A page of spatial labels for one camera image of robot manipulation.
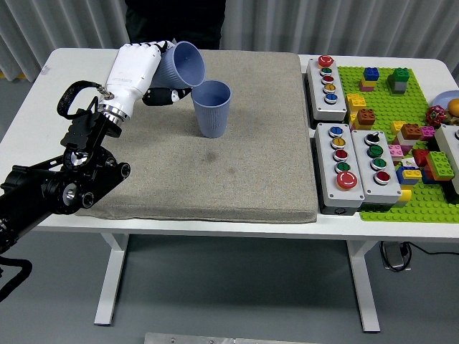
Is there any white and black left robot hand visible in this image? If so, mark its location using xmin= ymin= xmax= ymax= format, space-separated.
xmin=101 ymin=39 xmax=194 ymax=116

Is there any blue ribbed plastic cup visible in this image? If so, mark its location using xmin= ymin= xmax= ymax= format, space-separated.
xmin=191 ymin=80 xmax=232 ymax=139
xmin=152 ymin=41 xmax=207 ymax=90

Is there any person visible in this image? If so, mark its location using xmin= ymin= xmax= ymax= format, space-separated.
xmin=124 ymin=0 xmax=226 ymax=51

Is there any grey-brown fabric mat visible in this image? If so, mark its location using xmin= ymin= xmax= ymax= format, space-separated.
xmin=73 ymin=47 xmax=319 ymax=225

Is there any grey five-button control box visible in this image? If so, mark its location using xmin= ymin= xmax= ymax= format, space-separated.
xmin=303 ymin=55 xmax=348 ymax=123
xmin=314 ymin=122 xmax=366 ymax=216

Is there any white table leg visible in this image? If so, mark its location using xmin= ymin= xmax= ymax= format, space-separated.
xmin=346 ymin=239 xmax=381 ymax=333
xmin=93 ymin=232 xmax=130 ymax=326

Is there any yellow toy brick stack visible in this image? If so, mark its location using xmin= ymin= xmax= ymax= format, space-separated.
xmin=346 ymin=93 xmax=366 ymax=116

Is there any brown and orange toy brick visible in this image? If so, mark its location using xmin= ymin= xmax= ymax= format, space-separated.
xmin=353 ymin=108 xmax=377 ymax=130

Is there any blue yellow pink brick stack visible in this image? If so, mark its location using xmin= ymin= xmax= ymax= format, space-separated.
xmin=359 ymin=67 xmax=380 ymax=92

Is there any green toy brick baseplate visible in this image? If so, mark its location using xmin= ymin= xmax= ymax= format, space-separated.
xmin=336 ymin=66 xmax=459 ymax=225

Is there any green and grey brick stack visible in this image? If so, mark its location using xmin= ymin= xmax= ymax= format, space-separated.
xmin=387 ymin=67 xmax=410 ymax=95

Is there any white pleated curtain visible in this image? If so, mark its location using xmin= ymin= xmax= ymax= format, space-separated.
xmin=0 ymin=0 xmax=459 ymax=87

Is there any pink toy brick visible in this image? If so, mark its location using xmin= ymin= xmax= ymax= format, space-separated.
xmin=387 ymin=143 xmax=405 ymax=161

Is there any grey control box with knob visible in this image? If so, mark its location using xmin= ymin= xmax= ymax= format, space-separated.
xmin=350 ymin=129 xmax=402 ymax=211

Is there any brown and white brick stack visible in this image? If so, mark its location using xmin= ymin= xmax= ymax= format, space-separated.
xmin=399 ymin=123 xmax=424 ymax=146

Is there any blue and yellow brick stack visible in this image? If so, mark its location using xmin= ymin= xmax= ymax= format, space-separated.
xmin=395 ymin=166 xmax=423 ymax=186

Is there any yellow rounded toy brick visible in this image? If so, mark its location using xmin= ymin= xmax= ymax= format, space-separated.
xmin=395 ymin=188 xmax=412 ymax=209

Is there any red toy brick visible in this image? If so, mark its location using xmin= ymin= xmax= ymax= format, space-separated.
xmin=411 ymin=149 xmax=431 ymax=168

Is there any red toy valve wheel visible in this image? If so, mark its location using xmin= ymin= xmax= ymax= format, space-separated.
xmin=425 ymin=105 xmax=447 ymax=126

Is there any pale blue plate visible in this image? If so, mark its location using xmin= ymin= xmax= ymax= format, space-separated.
xmin=432 ymin=90 xmax=459 ymax=108

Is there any grey power adapter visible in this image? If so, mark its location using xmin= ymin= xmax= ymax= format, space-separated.
xmin=379 ymin=240 xmax=413 ymax=272

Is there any green and orange brick stack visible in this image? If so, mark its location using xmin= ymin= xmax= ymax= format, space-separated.
xmin=425 ymin=150 xmax=455 ymax=182

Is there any white control box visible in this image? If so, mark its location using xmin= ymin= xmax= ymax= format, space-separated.
xmin=433 ymin=124 xmax=459 ymax=196

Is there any toy burger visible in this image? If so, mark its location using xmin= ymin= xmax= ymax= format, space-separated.
xmin=446 ymin=99 xmax=459 ymax=126

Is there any black power cable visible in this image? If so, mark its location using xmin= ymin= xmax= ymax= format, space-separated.
xmin=403 ymin=242 xmax=459 ymax=256

